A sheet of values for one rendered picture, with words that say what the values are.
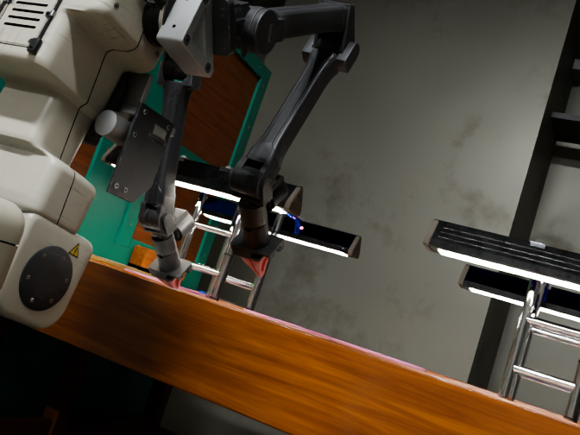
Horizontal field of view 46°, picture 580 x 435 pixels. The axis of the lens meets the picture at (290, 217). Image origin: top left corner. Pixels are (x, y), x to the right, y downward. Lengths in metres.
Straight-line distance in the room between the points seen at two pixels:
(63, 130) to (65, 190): 0.10
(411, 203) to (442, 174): 0.21
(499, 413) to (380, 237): 2.42
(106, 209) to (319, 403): 1.30
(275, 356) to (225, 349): 0.11
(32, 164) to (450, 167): 2.75
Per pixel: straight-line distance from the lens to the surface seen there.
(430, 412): 1.28
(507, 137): 3.63
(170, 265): 1.83
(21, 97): 1.18
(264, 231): 1.45
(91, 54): 1.16
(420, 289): 3.49
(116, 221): 2.46
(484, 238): 1.62
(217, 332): 1.42
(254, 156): 1.40
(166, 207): 1.74
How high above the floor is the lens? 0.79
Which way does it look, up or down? 8 degrees up
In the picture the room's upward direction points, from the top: 18 degrees clockwise
